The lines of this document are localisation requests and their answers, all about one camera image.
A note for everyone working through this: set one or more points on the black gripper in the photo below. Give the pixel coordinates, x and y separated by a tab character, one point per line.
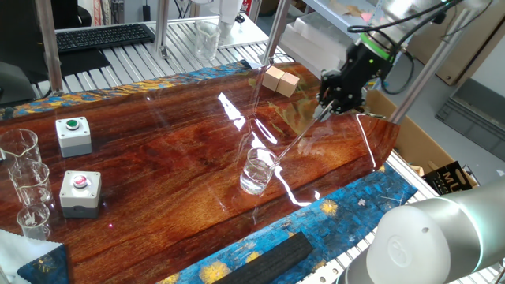
367	63

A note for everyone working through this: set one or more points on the clear glass stirring rod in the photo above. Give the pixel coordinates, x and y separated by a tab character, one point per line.
304	133

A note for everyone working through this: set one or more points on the glass beaker with water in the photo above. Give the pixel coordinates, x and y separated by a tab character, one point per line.
256	177

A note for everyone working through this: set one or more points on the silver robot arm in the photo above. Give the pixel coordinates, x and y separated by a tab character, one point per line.
414	252

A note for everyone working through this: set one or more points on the tall empty glass beaker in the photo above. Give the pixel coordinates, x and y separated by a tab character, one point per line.
207	41

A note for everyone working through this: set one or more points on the medium empty glass beaker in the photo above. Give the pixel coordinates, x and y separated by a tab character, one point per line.
33	185

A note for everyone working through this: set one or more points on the large empty glass beaker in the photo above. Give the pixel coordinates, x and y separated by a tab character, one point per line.
21	148

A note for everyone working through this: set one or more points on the small empty glass beaker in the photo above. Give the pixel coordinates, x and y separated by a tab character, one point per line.
33	225

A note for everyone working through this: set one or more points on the white metal shelf rack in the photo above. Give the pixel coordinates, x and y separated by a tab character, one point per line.
323	10

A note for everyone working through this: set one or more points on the open cardboard box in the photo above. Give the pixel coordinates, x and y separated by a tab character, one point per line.
418	138

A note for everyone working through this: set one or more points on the flat aluminium plate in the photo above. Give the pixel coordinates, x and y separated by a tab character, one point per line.
248	36

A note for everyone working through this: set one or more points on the blue starry night cloth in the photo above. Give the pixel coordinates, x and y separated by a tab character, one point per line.
355	205

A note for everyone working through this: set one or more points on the grey plastic crate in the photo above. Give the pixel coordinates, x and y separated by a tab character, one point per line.
461	106

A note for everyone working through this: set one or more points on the brown cardboard panel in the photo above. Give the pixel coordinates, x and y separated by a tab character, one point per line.
465	55

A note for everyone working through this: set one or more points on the white plastic stand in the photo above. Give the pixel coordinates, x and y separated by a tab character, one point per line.
229	16

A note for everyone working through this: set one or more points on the black printed box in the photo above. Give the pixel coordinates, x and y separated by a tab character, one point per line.
446	179

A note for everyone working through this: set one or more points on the black foam block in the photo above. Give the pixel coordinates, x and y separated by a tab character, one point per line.
268	260

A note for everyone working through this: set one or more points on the glossy wood print mat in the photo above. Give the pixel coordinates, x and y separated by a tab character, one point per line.
158	177

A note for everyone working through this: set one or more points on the black power adapter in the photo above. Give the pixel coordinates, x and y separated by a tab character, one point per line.
147	12

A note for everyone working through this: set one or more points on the black computer keyboard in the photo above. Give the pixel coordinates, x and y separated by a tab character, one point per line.
106	37

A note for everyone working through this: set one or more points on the black desk pad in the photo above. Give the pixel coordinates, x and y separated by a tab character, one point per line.
83	61

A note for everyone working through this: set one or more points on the green push button box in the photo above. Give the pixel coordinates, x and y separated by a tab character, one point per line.
73	136

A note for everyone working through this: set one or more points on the red push button box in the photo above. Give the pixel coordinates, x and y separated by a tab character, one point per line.
81	197

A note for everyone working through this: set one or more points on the black computer monitor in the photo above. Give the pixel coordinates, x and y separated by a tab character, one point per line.
17	39

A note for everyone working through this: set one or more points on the aluminium frame post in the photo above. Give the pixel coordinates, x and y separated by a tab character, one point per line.
50	47
161	27
276	31

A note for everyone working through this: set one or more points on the slanted aluminium frame strut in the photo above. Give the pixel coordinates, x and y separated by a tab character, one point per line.
429	69

